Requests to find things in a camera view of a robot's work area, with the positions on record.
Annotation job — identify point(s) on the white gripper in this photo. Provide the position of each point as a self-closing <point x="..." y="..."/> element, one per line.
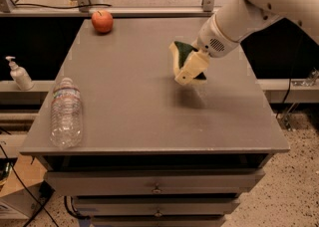
<point x="210" y="40"/>

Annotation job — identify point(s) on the green and yellow sponge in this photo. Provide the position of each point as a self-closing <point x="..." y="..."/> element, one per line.
<point x="189" y="63"/>

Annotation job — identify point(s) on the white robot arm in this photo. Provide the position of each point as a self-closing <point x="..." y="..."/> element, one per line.
<point x="230" y="25"/>

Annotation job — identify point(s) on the red apple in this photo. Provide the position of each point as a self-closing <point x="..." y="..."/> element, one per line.
<point x="102" y="21"/>

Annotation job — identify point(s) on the grey drawer cabinet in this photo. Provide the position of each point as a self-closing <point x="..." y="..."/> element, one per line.
<point x="137" y="117"/>

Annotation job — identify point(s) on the clear plastic water bottle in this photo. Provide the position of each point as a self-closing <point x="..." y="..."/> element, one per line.
<point x="66" y="115"/>

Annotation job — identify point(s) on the middle grey drawer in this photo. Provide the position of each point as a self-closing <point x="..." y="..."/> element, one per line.
<point x="156" y="206"/>

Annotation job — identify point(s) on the bottom grey drawer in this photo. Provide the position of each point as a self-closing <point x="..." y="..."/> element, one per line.
<point x="164" y="221"/>

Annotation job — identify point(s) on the white pump soap bottle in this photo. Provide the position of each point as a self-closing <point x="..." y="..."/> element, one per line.
<point x="19" y="75"/>

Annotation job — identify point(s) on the cardboard box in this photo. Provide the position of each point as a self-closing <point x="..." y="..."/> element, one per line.
<point x="21" y="189"/>

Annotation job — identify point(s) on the metal bracket on right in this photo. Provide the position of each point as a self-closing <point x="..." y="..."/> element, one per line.
<point x="309" y="81"/>

